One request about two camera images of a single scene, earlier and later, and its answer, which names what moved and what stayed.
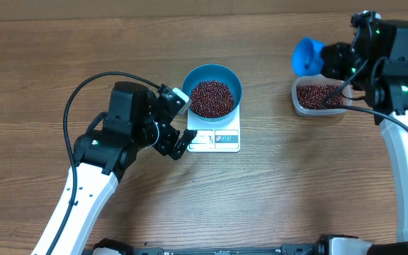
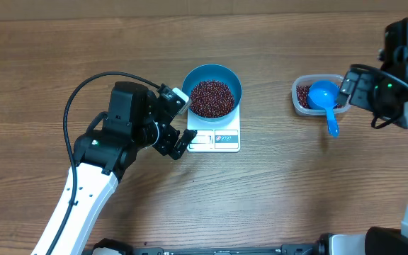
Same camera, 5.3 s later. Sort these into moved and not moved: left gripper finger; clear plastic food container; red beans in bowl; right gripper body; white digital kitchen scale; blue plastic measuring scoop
Moved: blue plastic measuring scoop; right gripper body
Not moved: clear plastic food container; left gripper finger; red beans in bowl; white digital kitchen scale
